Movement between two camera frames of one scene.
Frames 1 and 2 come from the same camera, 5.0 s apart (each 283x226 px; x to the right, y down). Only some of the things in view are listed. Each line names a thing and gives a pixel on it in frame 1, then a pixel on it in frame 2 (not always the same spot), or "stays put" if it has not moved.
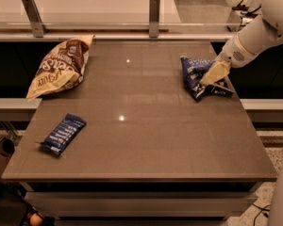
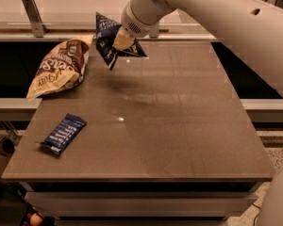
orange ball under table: [36, 219] stays put
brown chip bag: [62, 68] stays put
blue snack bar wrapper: [63, 135] stays put
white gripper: [235, 55] to [136, 24]
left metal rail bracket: [34, 14] stays put
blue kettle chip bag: [193, 70] to [106, 29]
